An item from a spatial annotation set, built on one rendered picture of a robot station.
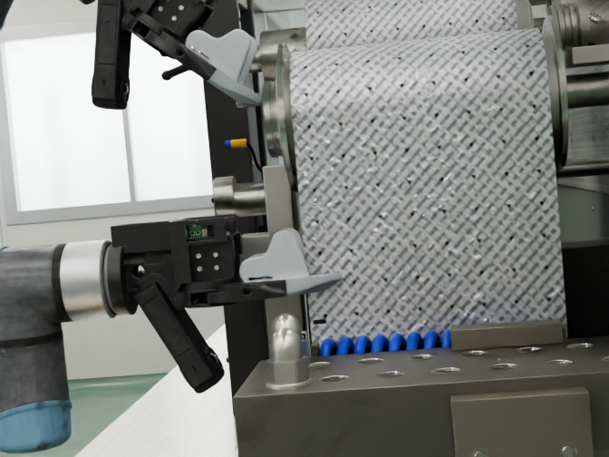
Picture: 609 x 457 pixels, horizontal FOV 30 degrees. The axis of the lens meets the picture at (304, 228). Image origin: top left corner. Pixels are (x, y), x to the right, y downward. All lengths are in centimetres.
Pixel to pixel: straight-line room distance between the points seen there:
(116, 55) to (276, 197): 21
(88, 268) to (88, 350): 592
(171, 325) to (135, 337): 583
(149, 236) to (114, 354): 589
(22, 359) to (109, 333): 584
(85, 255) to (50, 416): 16
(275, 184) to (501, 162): 23
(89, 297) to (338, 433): 30
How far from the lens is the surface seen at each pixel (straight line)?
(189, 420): 144
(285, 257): 104
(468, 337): 100
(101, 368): 698
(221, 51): 110
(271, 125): 108
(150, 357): 689
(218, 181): 115
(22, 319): 109
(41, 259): 108
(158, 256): 107
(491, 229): 105
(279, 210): 113
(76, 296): 107
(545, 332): 101
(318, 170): 105
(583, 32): 135
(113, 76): 112
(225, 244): 104
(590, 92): 111
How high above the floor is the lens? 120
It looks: 3 degrees down
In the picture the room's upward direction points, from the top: 5 degrees counter-clockwise
